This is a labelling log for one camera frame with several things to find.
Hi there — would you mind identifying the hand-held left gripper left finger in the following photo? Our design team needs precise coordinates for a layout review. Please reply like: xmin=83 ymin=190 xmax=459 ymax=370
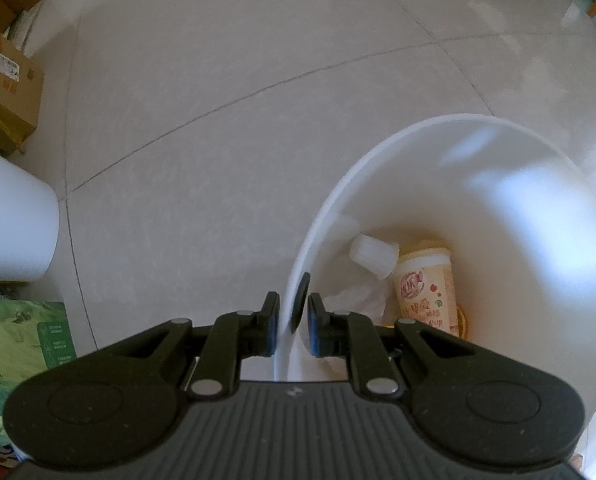
xmin=105 ymin=291 xmax=281 ymax=401

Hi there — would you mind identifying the clear plastic bag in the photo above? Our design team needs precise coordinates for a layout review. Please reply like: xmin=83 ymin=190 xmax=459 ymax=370
xmin=323 ymin=280 xmax=396 ymax=332

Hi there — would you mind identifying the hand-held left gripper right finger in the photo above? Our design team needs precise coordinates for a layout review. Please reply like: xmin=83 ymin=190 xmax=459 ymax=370
xmin=307 ymin=294 xmax=479 ymax=401

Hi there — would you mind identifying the white lidded bucket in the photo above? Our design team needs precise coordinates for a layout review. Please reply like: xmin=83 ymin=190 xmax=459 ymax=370
xmin=0 ymin=142 xmax=61 ymax=283

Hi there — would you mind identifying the small white plastic cup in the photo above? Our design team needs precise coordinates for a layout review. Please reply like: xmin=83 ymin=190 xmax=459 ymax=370
xmin=349 ymin=232 xmax=399 ymax=278

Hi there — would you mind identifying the labelled cardboard box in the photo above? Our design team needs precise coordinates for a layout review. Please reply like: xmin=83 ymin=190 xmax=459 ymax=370
xmin=0 ymin=12 xmax=46 ymax=126

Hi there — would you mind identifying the green printed box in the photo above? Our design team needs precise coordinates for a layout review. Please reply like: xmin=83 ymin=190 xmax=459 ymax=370
xmin=0 ymin=299 xmax=78 ymax=456

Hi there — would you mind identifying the large white plastic bucket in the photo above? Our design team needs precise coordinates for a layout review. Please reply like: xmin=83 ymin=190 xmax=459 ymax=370
xmin=273 ymin=112 xmax=596 ymax=443

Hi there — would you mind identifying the paper milk tea cup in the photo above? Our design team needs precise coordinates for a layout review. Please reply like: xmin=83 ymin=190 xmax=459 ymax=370
xmin=392 ymin=246 xmax=461 ymax=336

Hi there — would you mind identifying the olive cardboard box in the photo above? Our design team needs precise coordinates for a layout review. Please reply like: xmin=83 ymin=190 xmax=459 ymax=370
xmin=0 ymin=91 xmax=39 ymax=157

